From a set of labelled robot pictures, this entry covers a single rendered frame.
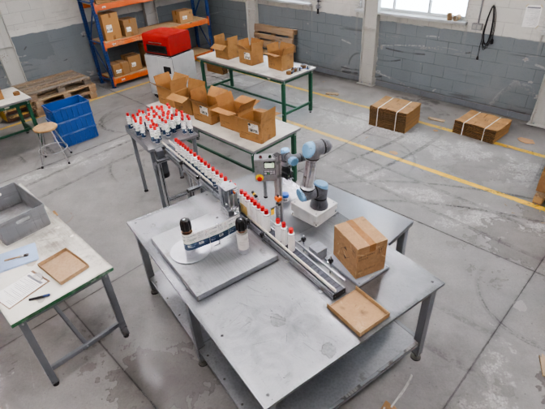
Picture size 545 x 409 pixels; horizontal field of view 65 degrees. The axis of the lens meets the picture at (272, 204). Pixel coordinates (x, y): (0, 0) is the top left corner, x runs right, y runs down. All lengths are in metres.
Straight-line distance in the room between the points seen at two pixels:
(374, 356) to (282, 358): 1.00
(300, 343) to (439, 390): 1.33
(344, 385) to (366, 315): 0.63
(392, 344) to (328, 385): 0.61
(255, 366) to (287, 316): 0.40
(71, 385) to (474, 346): 3.21
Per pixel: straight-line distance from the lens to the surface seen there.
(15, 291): 3.68
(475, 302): 4.36
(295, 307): 2.91
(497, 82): 8.04
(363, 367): 3.41
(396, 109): 7.11
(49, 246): 4.00
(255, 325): 2.84
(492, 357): 4.00
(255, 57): 7.73
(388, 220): 3.68
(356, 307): 2.93
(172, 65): 8.39
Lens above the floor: 3.00
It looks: 35 degrees down
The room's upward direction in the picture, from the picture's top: 3 degrees counter-clockwise
